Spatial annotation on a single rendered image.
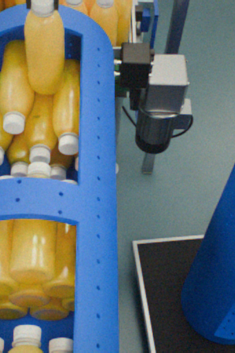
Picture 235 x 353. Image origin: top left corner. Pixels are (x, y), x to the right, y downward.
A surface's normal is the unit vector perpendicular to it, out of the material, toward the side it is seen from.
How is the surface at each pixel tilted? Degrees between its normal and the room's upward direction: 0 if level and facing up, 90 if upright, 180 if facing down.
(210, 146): 0
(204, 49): 0
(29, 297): 92
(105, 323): 54
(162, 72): 0
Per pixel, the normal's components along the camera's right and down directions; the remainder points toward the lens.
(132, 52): 0.07, -0.54
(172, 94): 0.02, 0.84
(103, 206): 0.85, -0.30
